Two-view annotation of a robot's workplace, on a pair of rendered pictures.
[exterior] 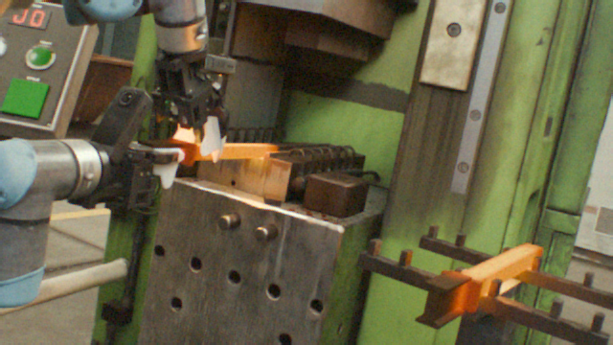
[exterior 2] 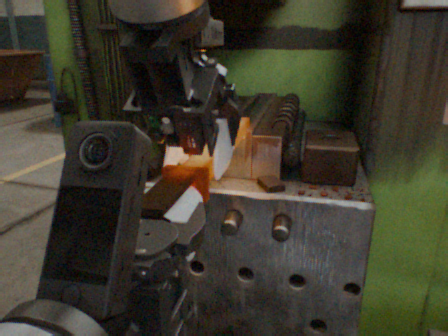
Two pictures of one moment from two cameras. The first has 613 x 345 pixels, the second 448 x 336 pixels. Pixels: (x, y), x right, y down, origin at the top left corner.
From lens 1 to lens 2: 0.74 m
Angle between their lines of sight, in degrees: 15
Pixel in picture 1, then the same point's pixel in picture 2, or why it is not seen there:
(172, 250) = not seen: hidden behind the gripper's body
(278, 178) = (267, 156)
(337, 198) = (346, 166)
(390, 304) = (383, 242)
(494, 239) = not seen: outside the picture
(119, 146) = (118, 275)
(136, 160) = (156, 274)
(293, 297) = (321, 284)
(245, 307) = (265, 300)
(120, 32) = (21, 31)
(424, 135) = (408, 69)
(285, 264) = (307, 253)
